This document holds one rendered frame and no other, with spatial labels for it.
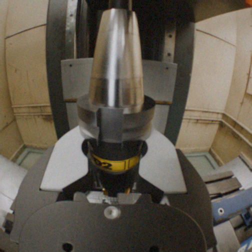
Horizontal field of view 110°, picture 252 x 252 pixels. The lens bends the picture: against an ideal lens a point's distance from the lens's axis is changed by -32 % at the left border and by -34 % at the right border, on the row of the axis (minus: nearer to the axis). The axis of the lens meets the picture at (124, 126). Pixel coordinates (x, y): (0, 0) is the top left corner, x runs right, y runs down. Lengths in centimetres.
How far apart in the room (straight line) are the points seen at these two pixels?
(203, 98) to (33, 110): 146
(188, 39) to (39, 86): 104
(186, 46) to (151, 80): 24
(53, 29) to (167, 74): 54
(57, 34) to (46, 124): 82
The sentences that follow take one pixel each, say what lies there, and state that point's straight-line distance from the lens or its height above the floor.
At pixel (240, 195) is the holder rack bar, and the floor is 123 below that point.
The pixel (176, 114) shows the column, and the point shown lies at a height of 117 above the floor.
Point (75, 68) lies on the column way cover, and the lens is 55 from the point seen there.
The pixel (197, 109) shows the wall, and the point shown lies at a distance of 117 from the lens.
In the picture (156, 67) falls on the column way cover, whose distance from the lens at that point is 55.
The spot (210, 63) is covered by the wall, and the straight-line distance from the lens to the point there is 117.
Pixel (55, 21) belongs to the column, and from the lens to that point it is 68.
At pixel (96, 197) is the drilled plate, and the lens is 48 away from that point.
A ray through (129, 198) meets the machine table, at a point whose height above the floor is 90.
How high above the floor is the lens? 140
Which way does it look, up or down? 28 degrees down
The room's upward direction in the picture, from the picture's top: 3 degrees clockwise
